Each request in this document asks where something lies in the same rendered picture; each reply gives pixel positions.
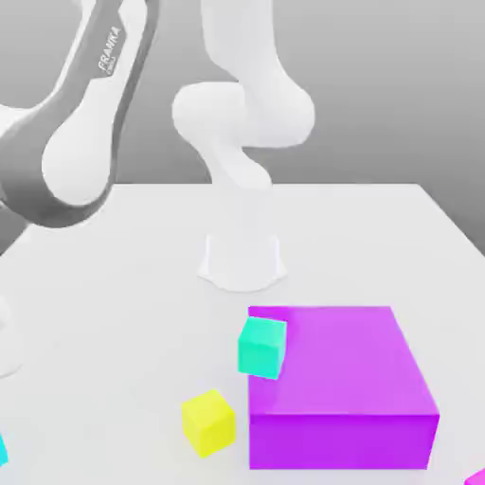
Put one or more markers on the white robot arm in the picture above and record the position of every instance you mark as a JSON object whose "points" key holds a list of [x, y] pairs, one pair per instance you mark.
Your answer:
{"points": [[242, 113]]}

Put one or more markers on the small teal cube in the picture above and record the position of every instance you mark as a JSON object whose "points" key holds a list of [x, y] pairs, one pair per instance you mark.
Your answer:
{"points": [[261, 348]]}

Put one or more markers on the small yellow cube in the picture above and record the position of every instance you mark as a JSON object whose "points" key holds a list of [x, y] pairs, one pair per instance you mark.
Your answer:
{"points": [[208, 424]]}

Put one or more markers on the small cyan cube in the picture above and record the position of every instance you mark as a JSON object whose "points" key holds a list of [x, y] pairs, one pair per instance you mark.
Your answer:
{"points": [[2, 452]]}

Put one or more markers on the small magenta cube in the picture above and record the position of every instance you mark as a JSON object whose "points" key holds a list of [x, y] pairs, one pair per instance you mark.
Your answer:
{"points": [[477, 479]]}

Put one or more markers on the large purple box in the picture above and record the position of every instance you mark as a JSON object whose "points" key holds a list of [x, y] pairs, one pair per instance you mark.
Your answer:
{"points": [[341, 379]]}

